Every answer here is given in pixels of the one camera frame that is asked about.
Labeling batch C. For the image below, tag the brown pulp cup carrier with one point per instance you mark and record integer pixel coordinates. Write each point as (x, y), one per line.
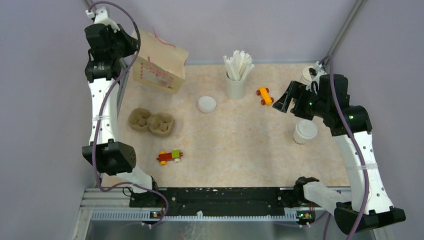
(158, 124)

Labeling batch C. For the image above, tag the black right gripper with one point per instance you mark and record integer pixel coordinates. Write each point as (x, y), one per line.
(296, 90)

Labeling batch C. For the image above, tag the paper cakes gift bag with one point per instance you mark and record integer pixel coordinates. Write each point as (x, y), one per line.
(159, 64)

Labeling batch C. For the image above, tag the white straw holder cup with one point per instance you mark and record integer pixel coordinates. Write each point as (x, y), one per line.
(235, 90)

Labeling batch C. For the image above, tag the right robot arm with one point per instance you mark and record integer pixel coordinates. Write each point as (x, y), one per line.
(369, 206)

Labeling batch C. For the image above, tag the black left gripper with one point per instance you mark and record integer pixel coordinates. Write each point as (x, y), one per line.
(132, 43)

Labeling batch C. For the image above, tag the aluminium frame rail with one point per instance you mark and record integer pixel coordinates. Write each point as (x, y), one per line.
(122, 84)

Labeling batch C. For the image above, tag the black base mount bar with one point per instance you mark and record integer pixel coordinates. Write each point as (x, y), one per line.
(220, 201)

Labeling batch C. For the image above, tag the white plastic cup lid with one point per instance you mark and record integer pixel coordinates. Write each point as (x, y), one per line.
(306, 124)

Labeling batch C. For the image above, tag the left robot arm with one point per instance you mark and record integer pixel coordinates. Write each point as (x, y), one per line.
(105, 152)

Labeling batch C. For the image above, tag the stack of paper cups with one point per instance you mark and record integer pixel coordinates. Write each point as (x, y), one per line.
(306, 74)

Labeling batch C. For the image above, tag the stack of white lids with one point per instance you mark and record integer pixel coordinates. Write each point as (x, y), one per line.
(206, 104)

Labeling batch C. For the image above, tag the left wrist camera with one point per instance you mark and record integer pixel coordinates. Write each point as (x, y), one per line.
(102, 16)

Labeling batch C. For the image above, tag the orange toy car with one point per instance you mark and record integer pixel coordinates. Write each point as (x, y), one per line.
(266, 99)

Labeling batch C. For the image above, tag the red green toy car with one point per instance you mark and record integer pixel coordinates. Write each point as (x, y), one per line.
(173, 156)

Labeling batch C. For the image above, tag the white paper cup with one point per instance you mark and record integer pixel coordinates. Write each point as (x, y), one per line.
(299, 137)

